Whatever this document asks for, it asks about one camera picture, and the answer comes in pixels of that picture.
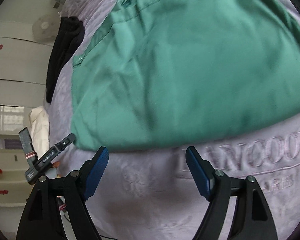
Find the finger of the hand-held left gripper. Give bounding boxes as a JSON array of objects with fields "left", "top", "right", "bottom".
[
  {"left": 18, "top": 127, "right": 38, "bottom": 167},
  {"left": 35, "top": 133, "right": 76, "bottom": 170}
]

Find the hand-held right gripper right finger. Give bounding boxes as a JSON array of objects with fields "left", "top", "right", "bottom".
[{"left": 185, "top": 146, "right": 278, "bottom": 240}]

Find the black garment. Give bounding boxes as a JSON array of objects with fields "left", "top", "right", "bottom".
[{"left": 45, "top": 16, "right": 85, "bottom": 103}]

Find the green button-up work shirt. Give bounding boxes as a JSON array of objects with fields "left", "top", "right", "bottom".
[{"left": 70, "top": 0, "right": 300, "bottom": 152}]

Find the lavender embossed blanket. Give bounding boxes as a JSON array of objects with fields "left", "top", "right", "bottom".
[{"left": 41, "top": 0, "right": 300, "bottom": 240}]

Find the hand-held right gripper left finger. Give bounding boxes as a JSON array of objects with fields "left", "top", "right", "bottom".
[{"left": 16, "top": 146, "right": 109, "bottom": 240}]

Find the white electric fan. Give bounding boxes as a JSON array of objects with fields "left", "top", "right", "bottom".
[{"left": 32, "top": 14, "right": 59, "bottom": 43}]

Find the white fluffy cloth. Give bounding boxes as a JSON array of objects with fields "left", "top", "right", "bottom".
[{"left": 28, "top": 106, "right": 50, "bottom": 153}]

